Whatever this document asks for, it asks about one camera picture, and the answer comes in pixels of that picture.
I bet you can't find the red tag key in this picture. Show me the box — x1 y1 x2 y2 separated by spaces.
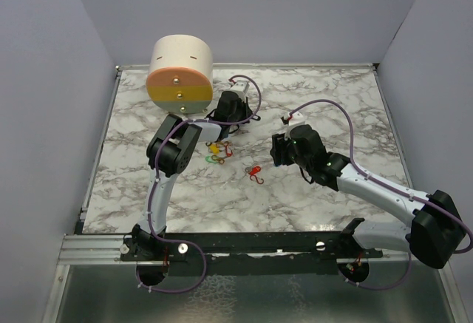
245 166 261 176
222 141 234 157

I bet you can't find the yellow tag key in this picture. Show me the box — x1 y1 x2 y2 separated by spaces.
208 144 220 154

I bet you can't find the orange carabiner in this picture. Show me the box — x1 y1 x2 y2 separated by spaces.
214 156 225 164

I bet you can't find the green tag key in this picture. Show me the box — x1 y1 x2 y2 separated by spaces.
205 156 217 163

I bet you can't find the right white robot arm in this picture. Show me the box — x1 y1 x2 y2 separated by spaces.
270 124 467 269

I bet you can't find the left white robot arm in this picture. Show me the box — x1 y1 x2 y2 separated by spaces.
132 90 253 260

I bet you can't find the red carabiner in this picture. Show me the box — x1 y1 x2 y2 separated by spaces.
250 174 265 185

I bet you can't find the round pastel drawer box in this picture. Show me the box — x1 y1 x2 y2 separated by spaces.
146 35 213 114

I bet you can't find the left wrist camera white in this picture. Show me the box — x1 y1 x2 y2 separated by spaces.
230 81 250 101

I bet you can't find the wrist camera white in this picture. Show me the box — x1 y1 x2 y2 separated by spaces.
281 112 307 126
230 81 250 101

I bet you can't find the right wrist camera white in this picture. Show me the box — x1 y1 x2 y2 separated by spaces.
281 112 307 126

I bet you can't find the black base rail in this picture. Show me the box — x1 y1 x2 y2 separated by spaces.
120 226 382 276

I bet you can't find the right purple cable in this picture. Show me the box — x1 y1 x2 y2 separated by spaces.
282 99 473 290

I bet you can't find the purple cable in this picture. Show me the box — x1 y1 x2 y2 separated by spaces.
282 99 473 290
135 75 262 294

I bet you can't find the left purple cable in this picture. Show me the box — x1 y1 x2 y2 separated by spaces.
135 75 262 294

